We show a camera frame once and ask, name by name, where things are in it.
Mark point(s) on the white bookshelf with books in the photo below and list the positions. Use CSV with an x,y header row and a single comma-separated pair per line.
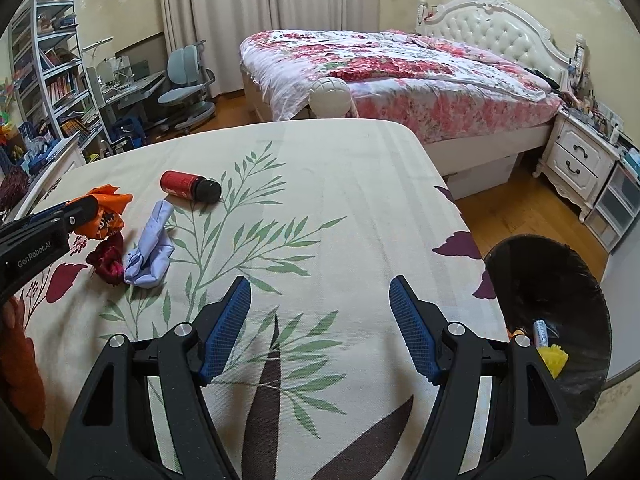
x,y
60,85

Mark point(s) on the cream curtain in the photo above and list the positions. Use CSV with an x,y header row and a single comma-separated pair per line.
x,y
250,10

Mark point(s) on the white tufted bed frame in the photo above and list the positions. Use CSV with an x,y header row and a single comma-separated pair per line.
x,y
500,25

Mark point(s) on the floral bedspread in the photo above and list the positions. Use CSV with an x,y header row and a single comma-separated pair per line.
x,y
400,70

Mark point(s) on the plastic drawer unit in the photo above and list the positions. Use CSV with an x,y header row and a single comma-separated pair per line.
x,y
612,200

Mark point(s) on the red bottle with black cap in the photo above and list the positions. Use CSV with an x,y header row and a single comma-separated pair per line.
x,y
180,183

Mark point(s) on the light purple cloth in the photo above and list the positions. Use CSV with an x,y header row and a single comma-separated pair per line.
x,y
150,255

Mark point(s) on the dark red cloth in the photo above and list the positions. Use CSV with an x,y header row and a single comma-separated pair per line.
x,y
107,262

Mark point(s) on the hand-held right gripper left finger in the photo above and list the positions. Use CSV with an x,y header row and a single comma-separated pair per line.
x,y
227,330

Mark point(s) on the clutter of small bottles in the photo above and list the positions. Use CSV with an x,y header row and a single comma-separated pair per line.
x,y
592,105

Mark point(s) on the grey white powder sachet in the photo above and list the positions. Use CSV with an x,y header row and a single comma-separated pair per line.
x,y
541,332

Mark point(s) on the white nightstand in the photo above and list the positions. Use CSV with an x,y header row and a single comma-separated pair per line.
x,y
575,155

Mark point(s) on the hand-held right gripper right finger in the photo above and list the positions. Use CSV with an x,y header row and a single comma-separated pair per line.
x,y
412,330

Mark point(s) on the cream leaf-print cloth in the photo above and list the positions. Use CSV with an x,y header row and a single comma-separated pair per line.
x,y
325,200

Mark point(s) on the black bagged trash bin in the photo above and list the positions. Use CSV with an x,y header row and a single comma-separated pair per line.
x,y
550,285

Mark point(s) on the grey-blue desk chair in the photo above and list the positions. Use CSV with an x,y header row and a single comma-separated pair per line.
x,y
182,62

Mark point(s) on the grey study desk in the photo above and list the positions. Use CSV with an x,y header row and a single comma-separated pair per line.
x,y
135,85

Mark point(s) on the orange wrapper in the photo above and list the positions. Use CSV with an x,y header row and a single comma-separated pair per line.
x,y
107,210

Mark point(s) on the yellow spiky ball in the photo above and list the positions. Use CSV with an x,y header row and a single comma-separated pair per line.
x,y
555,357

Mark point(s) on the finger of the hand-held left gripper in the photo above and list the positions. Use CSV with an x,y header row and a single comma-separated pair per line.
x,y
47,212
82,212

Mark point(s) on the white desk lamp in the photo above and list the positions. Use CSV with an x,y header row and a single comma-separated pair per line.
x,y
97,45

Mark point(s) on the orange-red plastic bag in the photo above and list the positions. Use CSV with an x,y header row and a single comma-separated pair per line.
x,y
515,333

